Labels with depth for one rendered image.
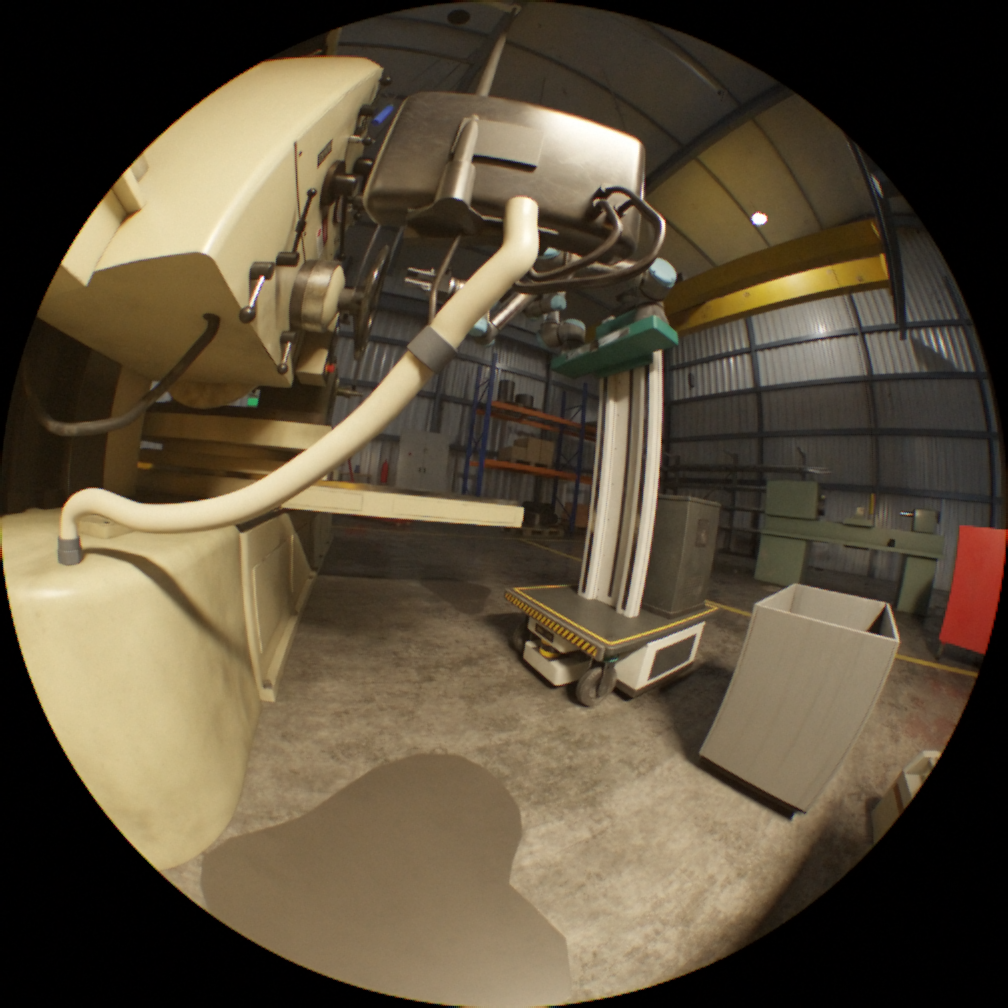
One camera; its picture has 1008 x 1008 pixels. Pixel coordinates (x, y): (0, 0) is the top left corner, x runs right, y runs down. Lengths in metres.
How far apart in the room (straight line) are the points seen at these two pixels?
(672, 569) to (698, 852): 1.06
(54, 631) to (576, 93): 8.11
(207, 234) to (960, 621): 3.66
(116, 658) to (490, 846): 0.78
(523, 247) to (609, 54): 7.63
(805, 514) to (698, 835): 4.49
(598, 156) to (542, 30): 7.30
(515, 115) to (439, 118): 0.09
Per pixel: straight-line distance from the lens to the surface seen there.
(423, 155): 0.45
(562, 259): 1.28
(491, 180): 0.42
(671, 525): 1.42
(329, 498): 1.48
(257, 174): 0.68
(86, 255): 0.74
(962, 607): 3.16
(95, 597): 0.56
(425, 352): 0.30
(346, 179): 1.04
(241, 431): 1.41
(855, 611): 1.39
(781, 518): 5.22
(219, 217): 0.61
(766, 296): 8.78
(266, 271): 0.69
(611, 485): 1.51
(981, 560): 3.14
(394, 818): 0.88
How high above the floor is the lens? 0.75
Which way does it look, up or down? 1 degrees down
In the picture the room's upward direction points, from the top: 7 degrees clockwise
